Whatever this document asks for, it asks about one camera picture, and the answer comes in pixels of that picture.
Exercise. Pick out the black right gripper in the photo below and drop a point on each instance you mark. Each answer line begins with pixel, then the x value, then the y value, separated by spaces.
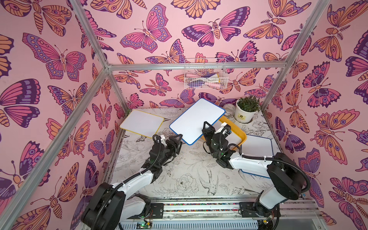
pixel 211 133

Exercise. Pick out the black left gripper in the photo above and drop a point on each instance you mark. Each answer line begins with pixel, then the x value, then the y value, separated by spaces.
pixel 173 147

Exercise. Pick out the blue-framed whiteboard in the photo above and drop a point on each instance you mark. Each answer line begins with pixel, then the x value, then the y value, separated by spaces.
pixel 257 146
pixel 190 123

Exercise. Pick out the yellow plastic storage tray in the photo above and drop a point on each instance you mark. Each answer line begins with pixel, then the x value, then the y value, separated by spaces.
pixel 209 130

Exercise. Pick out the yellow-framed whiteboard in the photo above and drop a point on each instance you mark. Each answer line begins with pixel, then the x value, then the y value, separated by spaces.
pixel 237 136
pixel 142 123

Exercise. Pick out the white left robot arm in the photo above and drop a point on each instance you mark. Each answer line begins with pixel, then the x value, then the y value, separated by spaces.
pixel 114 203

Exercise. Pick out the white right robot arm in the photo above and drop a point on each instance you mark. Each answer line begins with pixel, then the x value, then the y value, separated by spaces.
pixel 289 181

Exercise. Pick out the white plant pot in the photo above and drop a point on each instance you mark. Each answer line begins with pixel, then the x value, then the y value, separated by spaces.
pixel 243 116

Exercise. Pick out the green potted plant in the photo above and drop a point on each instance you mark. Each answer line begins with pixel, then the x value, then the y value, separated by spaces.
pixel 249 104

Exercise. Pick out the green circuit board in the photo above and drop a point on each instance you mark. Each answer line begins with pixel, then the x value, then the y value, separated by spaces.
pixel 142 225

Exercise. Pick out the white wire wall basket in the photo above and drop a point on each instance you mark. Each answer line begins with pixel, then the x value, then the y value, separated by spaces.
pixel 206 75

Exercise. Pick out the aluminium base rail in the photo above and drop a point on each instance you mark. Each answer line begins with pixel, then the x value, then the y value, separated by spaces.
pixel 224 213

